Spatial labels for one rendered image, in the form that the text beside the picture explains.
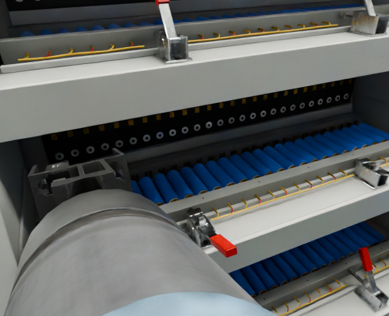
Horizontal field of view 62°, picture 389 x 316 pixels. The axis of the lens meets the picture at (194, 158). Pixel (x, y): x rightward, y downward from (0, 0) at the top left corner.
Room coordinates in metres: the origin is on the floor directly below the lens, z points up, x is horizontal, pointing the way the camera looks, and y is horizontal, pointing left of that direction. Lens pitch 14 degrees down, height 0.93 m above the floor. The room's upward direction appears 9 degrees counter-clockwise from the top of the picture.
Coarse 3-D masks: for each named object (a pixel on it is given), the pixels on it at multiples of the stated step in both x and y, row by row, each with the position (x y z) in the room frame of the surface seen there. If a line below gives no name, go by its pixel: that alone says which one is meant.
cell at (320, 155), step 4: (296, 140) 0.52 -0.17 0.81; (300, 140) 0.52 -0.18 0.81; (296, 144) 0.52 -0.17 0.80; (300, 144) 0.51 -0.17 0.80; (304, 144) 0.51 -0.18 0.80; (308, 144) 0.50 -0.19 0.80; (304, 148) 0.50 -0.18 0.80; (308, 148) 0.50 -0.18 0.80; (312, 148) 0.49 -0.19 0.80; (312, 152) 0.49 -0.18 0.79; (316, 152) 0.48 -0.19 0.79; (320, 152) 0.48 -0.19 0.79; (316, 156) 0.48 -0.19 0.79; (320, 156) 0.47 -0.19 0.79; (324, 156) 0.47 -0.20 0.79; (328, 156) 0.47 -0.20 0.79
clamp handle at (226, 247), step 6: (198, 222) 0.33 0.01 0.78; (204, 222) 0.33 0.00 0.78; (198, 228) 0.33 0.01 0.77; (204, 228) 0.32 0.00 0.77; (204, 234) 0.31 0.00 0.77; (210, 234) 0.31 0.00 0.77; (216, 234) 0.30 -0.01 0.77; (210, 240) 0.30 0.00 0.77; (216, 240) 0.29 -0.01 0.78; (222, 240) 0.29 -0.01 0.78; (216, 246) 0.28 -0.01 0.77; (222, 246) 0.27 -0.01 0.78; (228, 246) 0.27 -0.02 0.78; (234, 246) 0.27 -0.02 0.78; (222, 252) 0.27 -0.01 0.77; (228, 252) 0.27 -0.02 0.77; (234, 252) 0.27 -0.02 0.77
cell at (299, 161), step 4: (276, 144) 0.51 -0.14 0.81; (280, 144) 0.51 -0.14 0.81; (276, 148) 0.50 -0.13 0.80; (280, 148) 0.50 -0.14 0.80; (284, 148) 0.50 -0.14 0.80; (280, 152) 0.49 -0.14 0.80; (284, 152) 0.49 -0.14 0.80; (288, 152) 0.48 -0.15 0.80; (292, 152) 0.48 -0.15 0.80; (284, 156) 0.48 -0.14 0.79; (288, 156) 0.48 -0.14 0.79; (292, 156) 0.47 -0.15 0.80; (296, 156) 0.47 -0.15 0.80; (292, 160) 0.47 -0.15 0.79; (296, 160) 0.46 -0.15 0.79; (300, 160) 0.46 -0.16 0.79; (304, 160) 0.46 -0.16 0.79; (296, 164) 0.46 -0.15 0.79; (300, 164) 0.46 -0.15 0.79
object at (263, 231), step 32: (256, 128) 0.54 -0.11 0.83; (384, 128) 0.58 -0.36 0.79; (128, 160) 0.47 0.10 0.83; (32, 192) 0.41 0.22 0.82; (320, 192) 0.41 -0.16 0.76; (352, 192) 0.41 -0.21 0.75; (384, 192) 0.41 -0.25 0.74; (32, 224) 0.35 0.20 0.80; (224, 224) 0.36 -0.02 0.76; (256, 224) 0.36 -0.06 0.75; (288, 224) 0.35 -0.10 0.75; (320, 224) 0.38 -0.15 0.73; (352, 224) 0.40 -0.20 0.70; (224, 256) 0.33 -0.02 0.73; (256, 256) 0.35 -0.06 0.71
